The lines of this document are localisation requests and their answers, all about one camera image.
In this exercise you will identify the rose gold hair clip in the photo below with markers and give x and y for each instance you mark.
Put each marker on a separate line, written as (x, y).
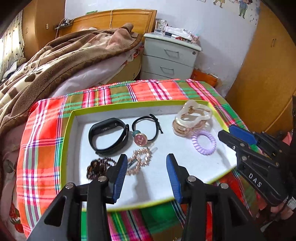
(140, 158)

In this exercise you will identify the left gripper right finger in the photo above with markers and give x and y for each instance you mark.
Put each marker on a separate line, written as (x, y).
(230, 218)

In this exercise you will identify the black fitness band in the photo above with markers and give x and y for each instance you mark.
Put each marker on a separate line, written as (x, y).
(108, 136)

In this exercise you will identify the clutter on bedside cabinet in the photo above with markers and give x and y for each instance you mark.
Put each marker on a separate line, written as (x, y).
(182, 34)

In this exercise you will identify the grey bedside drawer cabinet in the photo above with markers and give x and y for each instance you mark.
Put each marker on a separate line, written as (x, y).
(167, 58)

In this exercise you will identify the wooden headboard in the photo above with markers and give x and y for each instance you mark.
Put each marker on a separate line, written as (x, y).
(143, 21)

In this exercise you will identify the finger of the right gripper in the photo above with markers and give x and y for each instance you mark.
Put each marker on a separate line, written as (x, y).
(243, 134)
(243, 152)

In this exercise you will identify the power strip on headboard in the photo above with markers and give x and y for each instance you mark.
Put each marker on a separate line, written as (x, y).
(63, 23)

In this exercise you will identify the clear glass cup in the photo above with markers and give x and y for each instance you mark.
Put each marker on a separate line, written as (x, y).
(160, 27)

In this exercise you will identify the tall wooden wardrobe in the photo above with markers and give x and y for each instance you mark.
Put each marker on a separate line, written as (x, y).
(40, 17)

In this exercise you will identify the wooden closet door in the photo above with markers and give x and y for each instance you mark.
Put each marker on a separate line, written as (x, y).
(262, 92)

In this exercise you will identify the dark beaded hair accessory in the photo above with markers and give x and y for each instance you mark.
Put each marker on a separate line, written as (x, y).
(98, 167)

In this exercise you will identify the person right hand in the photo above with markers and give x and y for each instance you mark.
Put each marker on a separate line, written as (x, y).
(283, 211)

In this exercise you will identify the brown patterned blanket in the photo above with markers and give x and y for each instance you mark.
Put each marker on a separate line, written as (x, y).
(55, 63)

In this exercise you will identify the plaid red green cloth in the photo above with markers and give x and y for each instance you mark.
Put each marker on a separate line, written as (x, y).
(39, 161)

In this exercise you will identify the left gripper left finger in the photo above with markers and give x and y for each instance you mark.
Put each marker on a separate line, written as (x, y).
(62, 219)

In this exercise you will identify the floral white bedsheet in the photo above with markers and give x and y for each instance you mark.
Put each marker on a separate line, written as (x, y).
(10, 146)

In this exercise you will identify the patterned window curtain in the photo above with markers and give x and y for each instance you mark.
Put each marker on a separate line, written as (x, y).
(12, 44)

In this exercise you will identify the translucent pink hair claw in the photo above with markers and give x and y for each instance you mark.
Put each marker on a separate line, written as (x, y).
(192, 116)

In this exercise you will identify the cartoon children wall sticker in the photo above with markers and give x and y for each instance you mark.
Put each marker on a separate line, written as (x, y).
(244, 10)

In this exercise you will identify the yellow-green shallow box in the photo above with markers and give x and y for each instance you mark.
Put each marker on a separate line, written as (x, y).
(151, 185)

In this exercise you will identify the orange storage box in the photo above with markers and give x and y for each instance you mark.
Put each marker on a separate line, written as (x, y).
(198, 75)

